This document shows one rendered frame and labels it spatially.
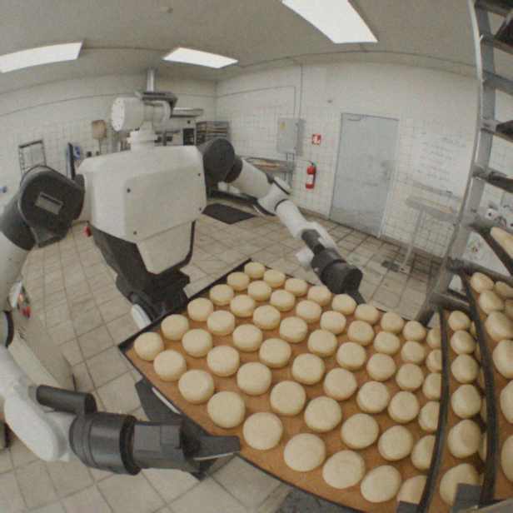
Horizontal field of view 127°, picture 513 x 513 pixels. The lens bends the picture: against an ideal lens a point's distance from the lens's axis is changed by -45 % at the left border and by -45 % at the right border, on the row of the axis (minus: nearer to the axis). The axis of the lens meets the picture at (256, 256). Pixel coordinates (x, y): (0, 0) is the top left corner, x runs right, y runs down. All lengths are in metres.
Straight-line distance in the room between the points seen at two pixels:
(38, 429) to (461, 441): 0.50
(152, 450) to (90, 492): 1.35
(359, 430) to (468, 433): 0.15
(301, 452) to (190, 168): 0.50
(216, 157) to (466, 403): 0.69
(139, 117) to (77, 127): 4.72
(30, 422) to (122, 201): 0.36
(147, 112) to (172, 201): 0.19
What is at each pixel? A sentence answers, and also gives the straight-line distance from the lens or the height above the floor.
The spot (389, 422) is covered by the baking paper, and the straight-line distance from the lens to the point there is 0.38.
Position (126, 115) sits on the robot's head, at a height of 1.44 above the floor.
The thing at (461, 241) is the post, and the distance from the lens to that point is 0.50.
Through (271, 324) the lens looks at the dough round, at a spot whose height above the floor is 1.09.
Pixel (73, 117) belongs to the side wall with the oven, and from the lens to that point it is 5.20.
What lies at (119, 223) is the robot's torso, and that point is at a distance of 0.42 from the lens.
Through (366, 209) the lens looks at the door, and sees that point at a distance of 4.15.
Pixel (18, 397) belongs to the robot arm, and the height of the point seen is 1.14.
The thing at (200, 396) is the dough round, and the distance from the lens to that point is 0.33.
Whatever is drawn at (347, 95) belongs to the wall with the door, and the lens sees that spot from 4.31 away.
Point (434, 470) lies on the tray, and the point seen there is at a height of 1.14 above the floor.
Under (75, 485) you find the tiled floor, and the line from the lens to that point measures 1.68.
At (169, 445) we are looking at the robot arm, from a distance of 0.27.
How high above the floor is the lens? 1.39
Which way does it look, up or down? 29 degrees down
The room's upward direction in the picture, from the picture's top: 3 degrees clockwise
